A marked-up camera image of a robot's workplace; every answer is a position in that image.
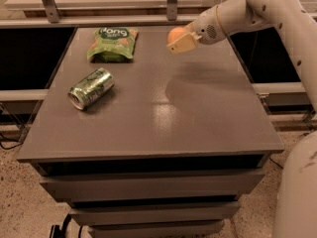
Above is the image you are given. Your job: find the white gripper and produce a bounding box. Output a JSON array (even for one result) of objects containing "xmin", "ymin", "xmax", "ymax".
[{"xmin": 166, "ymin": 6, "xmax": 226, "ymax": 54}]

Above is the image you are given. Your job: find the orange fruit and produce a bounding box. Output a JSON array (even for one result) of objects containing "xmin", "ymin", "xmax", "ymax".
[{"xmin": 167, "ymin": 27, "xmax": 187, "ymax": 44}]

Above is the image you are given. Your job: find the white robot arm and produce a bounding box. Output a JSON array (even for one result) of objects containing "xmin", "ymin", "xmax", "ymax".
[{"xmin": 167, "ymin": 0, "xmax": 317, "ymax": 238}]

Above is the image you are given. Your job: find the green snack bag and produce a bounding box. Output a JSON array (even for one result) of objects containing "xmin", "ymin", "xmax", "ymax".
[{"xmin": 87, "ymin": 27, "xmax": 139, "ymax": 62}]

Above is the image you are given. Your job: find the grey drawer cabinet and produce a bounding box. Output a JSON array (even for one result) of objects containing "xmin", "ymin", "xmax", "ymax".
[{"xmin": 18, "ymin": 27, "xmax": 283, "ymax": 238}]

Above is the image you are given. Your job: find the green soda can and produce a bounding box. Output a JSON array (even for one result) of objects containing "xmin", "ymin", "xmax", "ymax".
[{"xmin": 67, "ymin": 67, "xmax": 114, "ymax": 110}]

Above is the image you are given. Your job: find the metal railing frame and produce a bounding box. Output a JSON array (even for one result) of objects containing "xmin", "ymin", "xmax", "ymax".
[{"xmin": 0, "ymin": 0, "xmax": 317, "ymax": 30}]

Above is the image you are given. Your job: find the black floor cable right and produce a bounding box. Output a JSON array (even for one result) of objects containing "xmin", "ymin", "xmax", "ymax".
[{"xmin": 268, "ymin": 156, "xmax": 285, "ymax": 171}]

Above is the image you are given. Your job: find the black floor cable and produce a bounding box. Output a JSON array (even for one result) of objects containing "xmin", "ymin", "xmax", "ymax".
[
  {"xmin": 0, "ymin": 131, "xmax": 24, "ymax": 151},
  {"xmin": 268, "ymin": 156, "xmax": 285, "ymax": 171}
]

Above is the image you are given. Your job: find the black floor cable left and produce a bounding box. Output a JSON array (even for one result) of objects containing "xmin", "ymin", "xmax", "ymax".
[{"xmin": 0, "ymin": 131, "xmax": 24, "ymax": 151}]

